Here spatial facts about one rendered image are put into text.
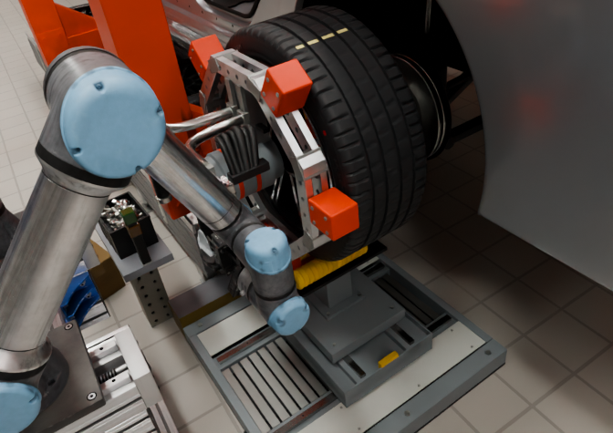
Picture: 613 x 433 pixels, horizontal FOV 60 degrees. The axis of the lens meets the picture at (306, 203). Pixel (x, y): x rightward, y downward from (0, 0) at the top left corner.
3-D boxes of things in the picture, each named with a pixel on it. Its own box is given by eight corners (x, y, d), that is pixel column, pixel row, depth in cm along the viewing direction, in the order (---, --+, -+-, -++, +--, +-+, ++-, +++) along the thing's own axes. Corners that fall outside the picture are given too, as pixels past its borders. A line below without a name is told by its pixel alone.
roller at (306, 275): (375, 252, 161) (374, 237, 158) (294, 298, 149) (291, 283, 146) (363, 242, 165) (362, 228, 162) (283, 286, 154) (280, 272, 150)
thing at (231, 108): (241, 118, 133) (233, 79, 126) (170, 147, 125) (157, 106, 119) (211, 97, 145) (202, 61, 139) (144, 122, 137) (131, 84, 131)
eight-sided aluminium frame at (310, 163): (340, 284, 138) (319, 90, 106) (319, 296, 136) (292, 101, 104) (242, 195, 177) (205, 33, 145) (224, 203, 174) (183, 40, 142)
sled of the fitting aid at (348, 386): (431, 350, 178) (432, 330, 172) (347, 410, 164) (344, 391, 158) (342, 271, 213) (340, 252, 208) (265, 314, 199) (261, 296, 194)
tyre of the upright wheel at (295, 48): (288, 153, 194) (411, 270, 155) (232, 178, 185) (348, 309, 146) (279, -31, 148) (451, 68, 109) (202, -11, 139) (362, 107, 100)
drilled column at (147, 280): (175, 315, 216) (145, 236, 191) (151, 327, 212) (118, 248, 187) (166, 301, 223) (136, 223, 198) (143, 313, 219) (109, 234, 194)
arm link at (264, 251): (225, 226, 93) (237, 273, 99) (254, 261, 85) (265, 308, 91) (265, 209, 96) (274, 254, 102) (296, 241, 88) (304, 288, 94)
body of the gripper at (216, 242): (235, 220, 112) (264, 247, 104) (243, 250, 117) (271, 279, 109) (202, 235, 109) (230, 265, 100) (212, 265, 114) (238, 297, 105)
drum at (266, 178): (289, 188, 141) (282, 142, 133) (218, 221, 132) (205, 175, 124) (263, 168, 151) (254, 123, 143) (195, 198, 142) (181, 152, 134)
